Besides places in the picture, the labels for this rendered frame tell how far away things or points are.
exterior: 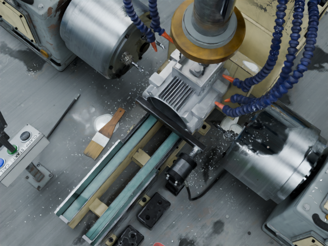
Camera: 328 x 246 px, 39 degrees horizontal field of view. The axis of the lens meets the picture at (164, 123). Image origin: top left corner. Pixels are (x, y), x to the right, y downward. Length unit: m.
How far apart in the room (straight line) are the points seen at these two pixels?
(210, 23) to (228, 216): 0.71
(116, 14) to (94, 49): 0.12
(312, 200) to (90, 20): 0.77
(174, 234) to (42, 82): 0.69
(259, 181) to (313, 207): 0.15
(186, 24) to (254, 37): 0.34
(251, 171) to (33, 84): 0.83
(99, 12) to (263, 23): 0.46
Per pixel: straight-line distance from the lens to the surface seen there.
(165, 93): 1.30
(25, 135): 1.31
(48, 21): 1.41
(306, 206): 1.20
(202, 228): 1.51
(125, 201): 1.39
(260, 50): 1.42
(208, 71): 1.32
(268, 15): 1.30
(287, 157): 1.22
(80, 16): 1.36
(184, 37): 1.10
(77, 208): 1.40
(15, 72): 1.71
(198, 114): 1.30
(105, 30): 1.33
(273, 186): 1.25
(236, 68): 1.32
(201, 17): 1.04
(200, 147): 1.32
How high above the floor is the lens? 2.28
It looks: 70 degrees down
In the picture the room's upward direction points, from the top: 7 degrees clockwise
